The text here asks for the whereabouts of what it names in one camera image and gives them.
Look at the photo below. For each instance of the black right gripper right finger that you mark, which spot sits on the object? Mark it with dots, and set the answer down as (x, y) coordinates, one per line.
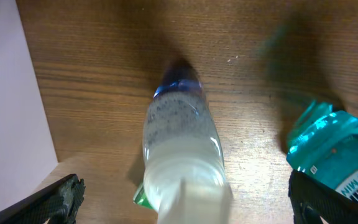
(313, 202)

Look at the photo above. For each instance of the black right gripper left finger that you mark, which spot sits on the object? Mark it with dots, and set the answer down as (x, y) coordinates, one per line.
(57, 203)

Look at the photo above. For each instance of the blue mouthwash bottle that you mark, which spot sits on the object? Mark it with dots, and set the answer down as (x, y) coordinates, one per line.
(324, 145)

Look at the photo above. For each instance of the green Dettol soap pack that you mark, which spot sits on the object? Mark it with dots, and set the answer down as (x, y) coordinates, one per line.
(140, 197)

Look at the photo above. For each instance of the clear spray bottle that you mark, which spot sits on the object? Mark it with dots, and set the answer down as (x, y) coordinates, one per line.
(184, 179)

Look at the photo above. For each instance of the white cardboard box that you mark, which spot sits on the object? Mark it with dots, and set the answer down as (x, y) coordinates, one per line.
(27, 154)

